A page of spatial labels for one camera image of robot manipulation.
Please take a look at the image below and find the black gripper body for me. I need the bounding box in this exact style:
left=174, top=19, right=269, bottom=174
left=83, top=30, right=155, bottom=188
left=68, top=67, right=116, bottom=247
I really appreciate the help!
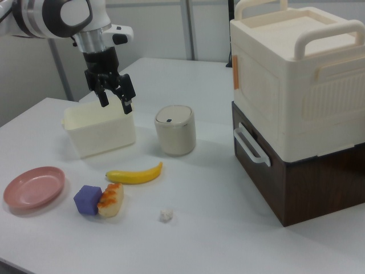
left=82, top=46, right=127, bottom=94

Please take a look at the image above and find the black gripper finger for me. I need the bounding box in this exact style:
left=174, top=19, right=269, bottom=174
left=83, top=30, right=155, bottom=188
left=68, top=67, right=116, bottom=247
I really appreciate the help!
left=93, top=76, right=110, bottom=108
left=115, top=73, right=136, bottom=115

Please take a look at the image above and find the beige push-lid trash can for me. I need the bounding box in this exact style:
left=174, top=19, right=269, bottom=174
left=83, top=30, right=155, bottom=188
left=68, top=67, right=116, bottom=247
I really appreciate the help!
left=154, top=105, right=197, bottom=156

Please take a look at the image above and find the cream plastic open bin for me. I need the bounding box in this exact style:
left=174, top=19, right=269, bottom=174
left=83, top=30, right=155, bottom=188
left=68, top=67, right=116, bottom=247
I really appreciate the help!
left=62, top=101, right=137, bottom=159

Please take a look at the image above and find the yellow toy banana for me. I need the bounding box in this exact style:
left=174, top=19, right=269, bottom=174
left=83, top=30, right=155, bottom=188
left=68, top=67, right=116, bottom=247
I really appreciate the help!
left=105, top=162, right=164, bottom=186

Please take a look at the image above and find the purple foam cube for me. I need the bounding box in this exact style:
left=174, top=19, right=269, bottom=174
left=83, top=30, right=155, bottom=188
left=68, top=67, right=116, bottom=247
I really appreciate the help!
left=73, top=185, right=103, bottom=216

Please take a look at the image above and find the toy bread with orange glaze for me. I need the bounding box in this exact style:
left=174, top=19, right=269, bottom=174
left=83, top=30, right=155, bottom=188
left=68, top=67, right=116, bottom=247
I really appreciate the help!
left=96, top=183, right=125, bottom=219

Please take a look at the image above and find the orange strip on storage box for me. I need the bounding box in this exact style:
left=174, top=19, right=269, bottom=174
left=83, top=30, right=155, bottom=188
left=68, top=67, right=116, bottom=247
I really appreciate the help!
left=232, top=55, right=241, bottom=90

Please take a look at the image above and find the pink plastic plate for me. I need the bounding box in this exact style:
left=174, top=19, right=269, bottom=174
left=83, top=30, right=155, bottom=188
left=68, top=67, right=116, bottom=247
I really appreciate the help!
left=3, top=167, right=67, bottom=211

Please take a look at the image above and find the crumpled white paper ball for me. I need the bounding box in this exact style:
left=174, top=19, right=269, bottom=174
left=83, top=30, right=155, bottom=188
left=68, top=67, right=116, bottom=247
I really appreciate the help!
left=159, top=208, right=175, bottom=223

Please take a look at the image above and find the white drawer handle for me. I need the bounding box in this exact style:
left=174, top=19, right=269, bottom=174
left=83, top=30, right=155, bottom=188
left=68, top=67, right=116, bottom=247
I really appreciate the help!
left=233, top=122, right=272, bottom=167

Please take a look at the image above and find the white appliance with handle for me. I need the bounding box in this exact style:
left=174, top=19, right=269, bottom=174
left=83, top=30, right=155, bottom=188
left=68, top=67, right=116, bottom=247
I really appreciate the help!
left=231, top=100, right=365, bottom=228

